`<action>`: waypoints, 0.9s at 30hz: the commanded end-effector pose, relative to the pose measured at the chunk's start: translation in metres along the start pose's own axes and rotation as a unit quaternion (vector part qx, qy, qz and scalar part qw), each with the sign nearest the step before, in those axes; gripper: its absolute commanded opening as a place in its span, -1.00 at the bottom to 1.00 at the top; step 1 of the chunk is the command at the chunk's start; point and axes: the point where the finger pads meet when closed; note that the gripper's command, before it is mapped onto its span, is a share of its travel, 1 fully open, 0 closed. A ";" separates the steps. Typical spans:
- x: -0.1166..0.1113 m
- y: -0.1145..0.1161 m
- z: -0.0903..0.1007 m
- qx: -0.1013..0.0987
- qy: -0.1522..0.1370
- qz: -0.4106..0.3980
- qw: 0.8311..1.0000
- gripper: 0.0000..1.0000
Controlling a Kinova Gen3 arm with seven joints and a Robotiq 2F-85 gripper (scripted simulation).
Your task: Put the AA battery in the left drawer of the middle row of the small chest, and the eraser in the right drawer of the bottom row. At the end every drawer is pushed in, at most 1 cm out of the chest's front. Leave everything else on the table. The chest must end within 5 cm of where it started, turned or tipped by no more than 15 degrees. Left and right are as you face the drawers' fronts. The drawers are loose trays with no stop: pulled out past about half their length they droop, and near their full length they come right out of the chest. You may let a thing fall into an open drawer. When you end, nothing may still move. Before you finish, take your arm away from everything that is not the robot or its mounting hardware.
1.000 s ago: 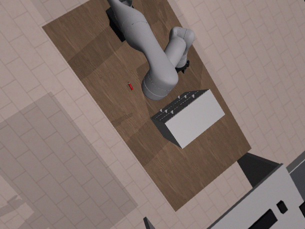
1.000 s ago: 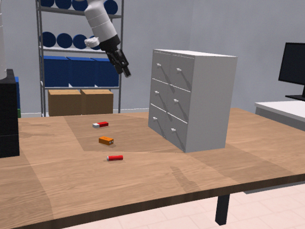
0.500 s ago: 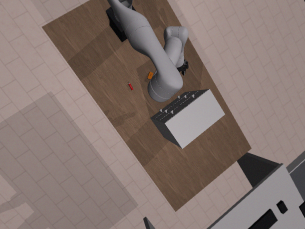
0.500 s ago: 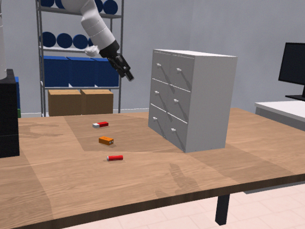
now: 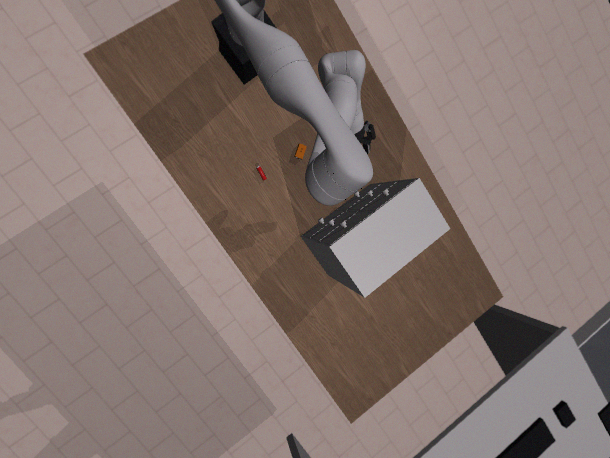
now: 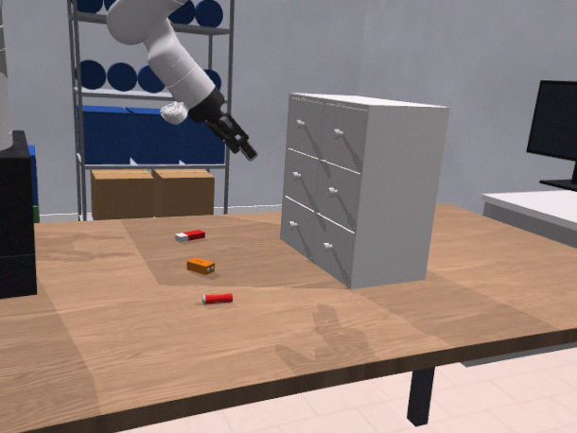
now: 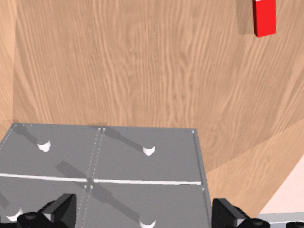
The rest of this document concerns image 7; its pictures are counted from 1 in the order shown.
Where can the red and white eraser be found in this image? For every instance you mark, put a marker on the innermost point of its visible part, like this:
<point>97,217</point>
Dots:
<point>264,17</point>

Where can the grey chest of drawers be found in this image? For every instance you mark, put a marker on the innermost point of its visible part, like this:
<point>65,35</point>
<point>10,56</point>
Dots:
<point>90,182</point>

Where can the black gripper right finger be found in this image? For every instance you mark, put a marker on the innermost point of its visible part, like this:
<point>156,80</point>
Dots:
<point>225,214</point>

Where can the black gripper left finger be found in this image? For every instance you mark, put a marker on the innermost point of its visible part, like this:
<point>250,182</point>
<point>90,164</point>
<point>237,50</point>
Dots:
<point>62,210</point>

